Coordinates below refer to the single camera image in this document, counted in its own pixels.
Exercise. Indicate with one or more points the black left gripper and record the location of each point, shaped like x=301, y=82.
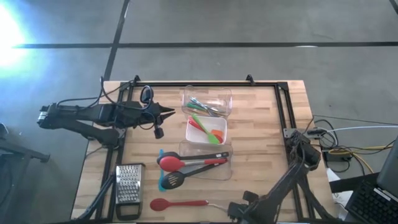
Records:
x=136, y=113

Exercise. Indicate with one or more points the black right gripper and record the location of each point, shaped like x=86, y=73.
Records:
x=250, y=198

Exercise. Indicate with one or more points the small red spatula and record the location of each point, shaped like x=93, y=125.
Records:
x=193, y=122

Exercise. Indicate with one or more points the green silicone spatula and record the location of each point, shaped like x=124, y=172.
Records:
x=202, y=126

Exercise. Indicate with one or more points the grey silicone spoon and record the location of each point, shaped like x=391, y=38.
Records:
x=196, y=169

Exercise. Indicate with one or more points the small orange spatula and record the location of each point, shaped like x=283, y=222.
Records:
x=219, y=133

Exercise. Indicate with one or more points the pink silicone spatula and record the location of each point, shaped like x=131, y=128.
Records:
x=219, y=140

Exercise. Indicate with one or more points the black slotted spoon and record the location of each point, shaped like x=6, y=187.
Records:
x=170, y=181

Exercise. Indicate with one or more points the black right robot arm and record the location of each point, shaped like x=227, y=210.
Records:
x=280, y=188

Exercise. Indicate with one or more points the white plastic bin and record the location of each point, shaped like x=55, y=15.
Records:
x=194, y=137

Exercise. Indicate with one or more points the clear plastic bin with sticker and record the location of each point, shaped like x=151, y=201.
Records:
x=224, y=174

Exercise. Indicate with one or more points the teal silicone spatula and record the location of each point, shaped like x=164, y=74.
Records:
x=160, y=186

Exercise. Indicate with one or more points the red slotted spoon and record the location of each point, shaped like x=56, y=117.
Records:
x=161, y=204

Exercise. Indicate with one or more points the metal box grater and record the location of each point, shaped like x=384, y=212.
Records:
x=129, y=183

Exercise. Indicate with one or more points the white paper sheet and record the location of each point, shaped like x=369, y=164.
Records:
x=334, y=178

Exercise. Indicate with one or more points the grey adapter box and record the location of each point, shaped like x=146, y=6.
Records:
x=315, y=132

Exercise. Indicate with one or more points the black power box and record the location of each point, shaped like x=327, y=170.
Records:
x=334, y=156

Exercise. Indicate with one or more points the black laptop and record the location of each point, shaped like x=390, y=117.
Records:
x=373, y=202

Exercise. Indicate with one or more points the black stand leg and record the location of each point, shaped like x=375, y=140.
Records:
x=28, y=152

